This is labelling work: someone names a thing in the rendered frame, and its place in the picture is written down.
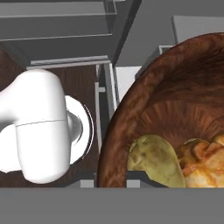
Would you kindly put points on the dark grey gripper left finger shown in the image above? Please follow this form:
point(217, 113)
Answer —
point(87, 183)

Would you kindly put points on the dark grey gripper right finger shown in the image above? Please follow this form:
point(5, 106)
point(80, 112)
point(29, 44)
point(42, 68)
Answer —
point(133, 182)

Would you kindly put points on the brown wooden bowl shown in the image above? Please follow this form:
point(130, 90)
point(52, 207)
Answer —
point(180, 96)

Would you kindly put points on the yellow-green potato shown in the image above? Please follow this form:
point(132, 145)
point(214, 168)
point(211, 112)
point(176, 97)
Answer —
point(159, 157)

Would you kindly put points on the orange chicken drumstick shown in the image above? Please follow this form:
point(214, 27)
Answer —
point(204, 163)

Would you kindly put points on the grey fridge door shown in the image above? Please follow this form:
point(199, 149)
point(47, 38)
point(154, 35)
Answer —
point(163, 20)

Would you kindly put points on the white round disc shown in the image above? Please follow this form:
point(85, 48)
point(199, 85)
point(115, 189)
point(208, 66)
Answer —
point(84, 128)

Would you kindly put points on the white rounded column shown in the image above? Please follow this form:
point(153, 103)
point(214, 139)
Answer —
point(38, 122)

